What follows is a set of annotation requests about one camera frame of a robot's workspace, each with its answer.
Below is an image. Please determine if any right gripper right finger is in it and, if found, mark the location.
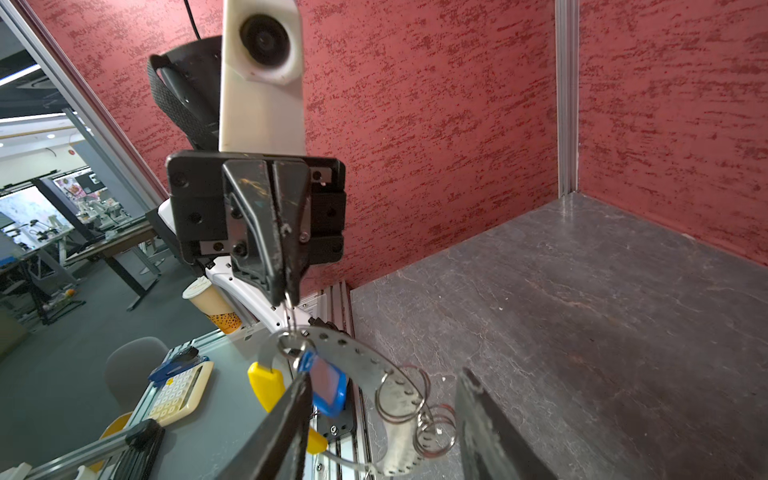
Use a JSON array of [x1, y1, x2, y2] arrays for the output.
[[455, 368, 556, 479]]

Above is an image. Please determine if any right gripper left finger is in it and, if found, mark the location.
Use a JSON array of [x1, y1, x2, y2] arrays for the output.
[[218, 373, 312, 479]]

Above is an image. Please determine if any paper coffee cup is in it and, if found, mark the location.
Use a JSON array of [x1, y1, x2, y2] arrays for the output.
[[182, 276, 243, 335]]

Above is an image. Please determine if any yellow capped key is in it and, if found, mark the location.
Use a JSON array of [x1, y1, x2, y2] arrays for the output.
[[247, 362, 328, 455]]

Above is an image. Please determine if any metal keyring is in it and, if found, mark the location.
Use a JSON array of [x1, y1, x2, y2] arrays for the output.
[[257, 293, 458, 479]]

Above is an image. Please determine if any left aluminium corner post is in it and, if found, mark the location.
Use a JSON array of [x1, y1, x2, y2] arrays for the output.
[[1, 1, 167, 212]]

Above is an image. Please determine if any cream calculator keyboard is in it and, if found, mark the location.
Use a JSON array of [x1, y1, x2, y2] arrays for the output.
[[146, 361, 214, 427]]

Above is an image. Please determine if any aluminium corner post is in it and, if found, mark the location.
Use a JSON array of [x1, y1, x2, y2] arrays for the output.
[[1, 1, 167, 212], [555, 0, 580, 197]]

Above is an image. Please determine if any grey office chair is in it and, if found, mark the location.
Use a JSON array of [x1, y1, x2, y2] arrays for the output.
[[104, 337, 168, 413]]

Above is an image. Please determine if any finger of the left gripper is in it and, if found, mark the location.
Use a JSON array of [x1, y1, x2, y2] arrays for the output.
[[222, 159, 285, 306], [272, 158, 310, 305]]

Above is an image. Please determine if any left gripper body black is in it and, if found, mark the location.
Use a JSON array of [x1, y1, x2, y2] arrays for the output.
[[167, 151, 346, 266]]

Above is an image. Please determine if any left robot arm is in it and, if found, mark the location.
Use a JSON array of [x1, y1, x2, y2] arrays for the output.
[[147, 36, 346, 334]]

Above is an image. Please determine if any blue stapler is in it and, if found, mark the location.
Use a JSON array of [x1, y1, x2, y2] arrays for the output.
[[148, 346, 209, 387]]

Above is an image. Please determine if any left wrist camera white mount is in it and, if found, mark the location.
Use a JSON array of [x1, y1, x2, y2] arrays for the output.
[[218, 1, 306, 156]]

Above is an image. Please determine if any right aluminium corner post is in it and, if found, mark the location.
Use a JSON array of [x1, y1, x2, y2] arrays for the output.
[[555, 0, 580, 197]]

